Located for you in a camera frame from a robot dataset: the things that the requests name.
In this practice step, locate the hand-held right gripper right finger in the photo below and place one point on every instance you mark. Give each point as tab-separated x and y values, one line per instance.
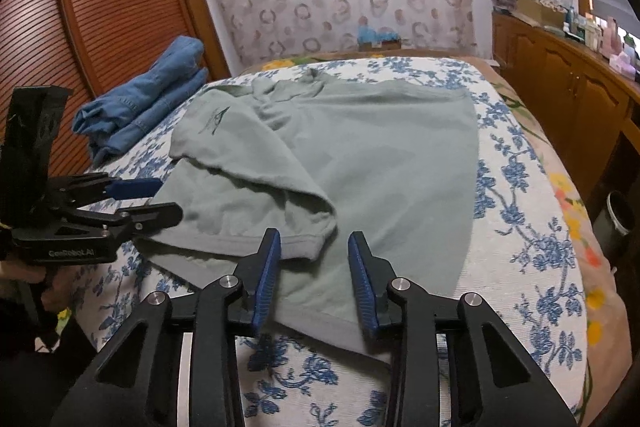
361	279

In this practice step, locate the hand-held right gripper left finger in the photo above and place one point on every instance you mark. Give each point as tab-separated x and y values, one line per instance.
267	278

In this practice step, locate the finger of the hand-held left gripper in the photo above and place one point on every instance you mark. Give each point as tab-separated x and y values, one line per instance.
150	217
137	189

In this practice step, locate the grey-green pants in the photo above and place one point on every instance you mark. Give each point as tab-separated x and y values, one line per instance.
375	187

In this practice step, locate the blue denim jeans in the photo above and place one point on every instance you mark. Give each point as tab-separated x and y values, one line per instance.
150	97

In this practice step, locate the blue floral bedspread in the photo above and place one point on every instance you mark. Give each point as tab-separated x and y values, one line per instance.
515	207

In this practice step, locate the cardboard box with blue item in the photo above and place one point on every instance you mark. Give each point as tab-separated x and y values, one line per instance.
377	39

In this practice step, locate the dark waste bin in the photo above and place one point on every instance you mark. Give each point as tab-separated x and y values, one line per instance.
616	222

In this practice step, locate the wooden cabinet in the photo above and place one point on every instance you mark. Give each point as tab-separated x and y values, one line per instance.
550	67

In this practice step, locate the pink bottle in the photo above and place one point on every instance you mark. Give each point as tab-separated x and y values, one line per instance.
611	36

